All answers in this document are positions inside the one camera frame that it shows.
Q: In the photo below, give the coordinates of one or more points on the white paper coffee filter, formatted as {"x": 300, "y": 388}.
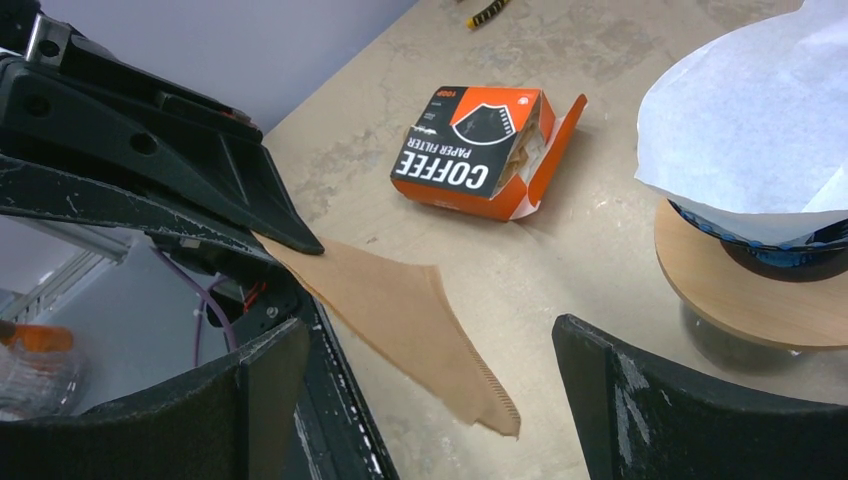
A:
{"x": 754, "y": 122}

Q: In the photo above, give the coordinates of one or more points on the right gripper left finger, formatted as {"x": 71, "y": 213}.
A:
{"x": 231, "y": 418}

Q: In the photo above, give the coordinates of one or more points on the orange coffee filter box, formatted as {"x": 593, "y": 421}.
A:
{"x": 485, "y": 151}

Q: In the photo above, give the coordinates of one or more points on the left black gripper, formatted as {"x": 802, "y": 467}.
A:
{"x": 67, "y": 107}

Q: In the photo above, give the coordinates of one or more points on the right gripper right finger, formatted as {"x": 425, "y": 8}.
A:
{"x": 641, "y": 416}

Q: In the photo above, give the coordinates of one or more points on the blue glass dripper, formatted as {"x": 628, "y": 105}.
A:
{"x": 772, "y": 240}

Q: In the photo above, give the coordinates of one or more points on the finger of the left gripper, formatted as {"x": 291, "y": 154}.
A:
{"x": 33, "y": 191}

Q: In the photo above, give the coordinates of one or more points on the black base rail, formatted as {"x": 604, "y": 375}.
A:
{"x": 335, "y": 435}

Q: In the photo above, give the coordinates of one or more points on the brown paper coffee filter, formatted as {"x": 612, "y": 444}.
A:
{"x": 402, "y": 312}

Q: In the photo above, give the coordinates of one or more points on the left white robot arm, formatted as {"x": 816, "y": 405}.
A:
{"x": 65, "y": 253}

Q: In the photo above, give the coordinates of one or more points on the yellow handled pliers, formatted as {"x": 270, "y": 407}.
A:
{"x": 484, "y": 16}

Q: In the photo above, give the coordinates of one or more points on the grey glass carafe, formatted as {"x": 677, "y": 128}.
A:
{"x": 733, "y": 353}

